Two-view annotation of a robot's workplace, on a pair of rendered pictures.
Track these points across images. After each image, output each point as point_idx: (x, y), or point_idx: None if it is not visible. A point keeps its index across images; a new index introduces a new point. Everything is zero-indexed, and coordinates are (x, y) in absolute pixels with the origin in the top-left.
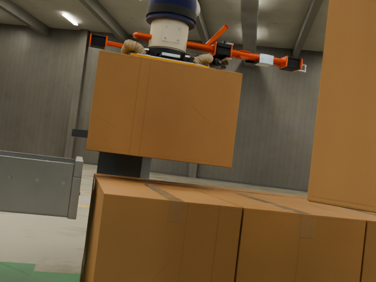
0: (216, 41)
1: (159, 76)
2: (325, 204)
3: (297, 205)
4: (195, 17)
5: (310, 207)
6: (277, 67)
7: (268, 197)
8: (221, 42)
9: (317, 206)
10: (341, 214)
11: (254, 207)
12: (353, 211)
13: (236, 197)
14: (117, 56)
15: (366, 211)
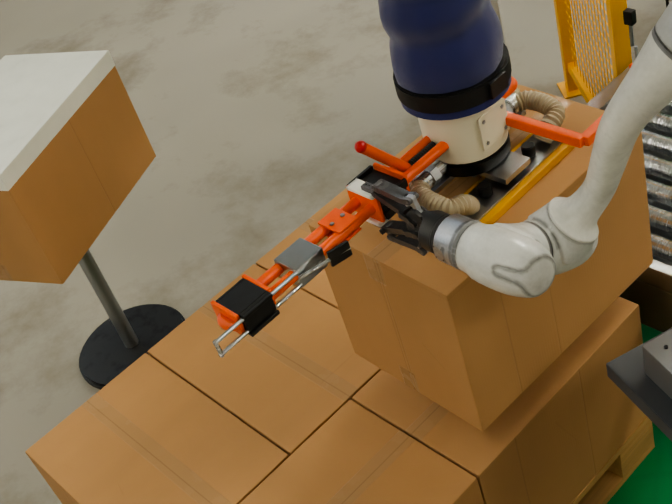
0: (373, 163)
1: None
2: (221, 480)
3: (239, 381)
4: (397, 92)
5: (218, 374)
6: (281, 304)
7: (306, 420)
8: (398, 186)
9: (220, 419)
10: (175, 360)
11: (251, 277)
12: (168, 429)
13: (312, 333)
14: None
15: (152, 471)
